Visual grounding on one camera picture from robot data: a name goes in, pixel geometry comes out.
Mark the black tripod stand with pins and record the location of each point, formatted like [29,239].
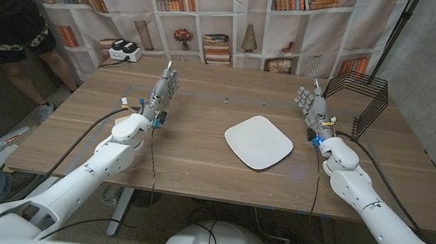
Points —
[394,35]

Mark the printed bookshelf backdrop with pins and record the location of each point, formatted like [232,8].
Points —
[329,31]

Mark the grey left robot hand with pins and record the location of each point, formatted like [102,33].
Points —
[159,94]

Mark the white power strip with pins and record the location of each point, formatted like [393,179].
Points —
[125,52]

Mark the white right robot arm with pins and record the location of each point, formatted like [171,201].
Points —
[384,226]

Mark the grey tape strip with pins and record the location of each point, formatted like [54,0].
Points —
[123,98]

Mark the white square paper plate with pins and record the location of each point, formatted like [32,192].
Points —
[259,143]

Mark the white table leg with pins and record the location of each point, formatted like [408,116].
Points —
[120,214]

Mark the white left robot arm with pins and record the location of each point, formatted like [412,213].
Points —
[81,180]

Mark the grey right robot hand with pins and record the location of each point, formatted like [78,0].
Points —
[318,113]

